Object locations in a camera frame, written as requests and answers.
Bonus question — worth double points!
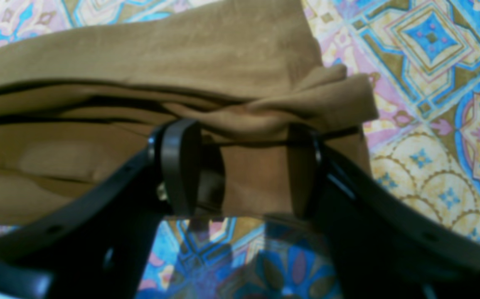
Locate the patterned tablecloth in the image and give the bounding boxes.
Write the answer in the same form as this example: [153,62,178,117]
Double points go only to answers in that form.
[0,0,480,299]

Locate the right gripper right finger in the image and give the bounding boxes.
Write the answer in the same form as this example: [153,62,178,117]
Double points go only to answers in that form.
[288,124,480,299]

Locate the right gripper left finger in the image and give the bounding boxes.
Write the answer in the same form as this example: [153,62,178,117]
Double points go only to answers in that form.
[0,119,202,299]

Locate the brown t-shirt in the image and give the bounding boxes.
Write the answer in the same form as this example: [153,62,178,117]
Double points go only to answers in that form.
[0,0,378,225]

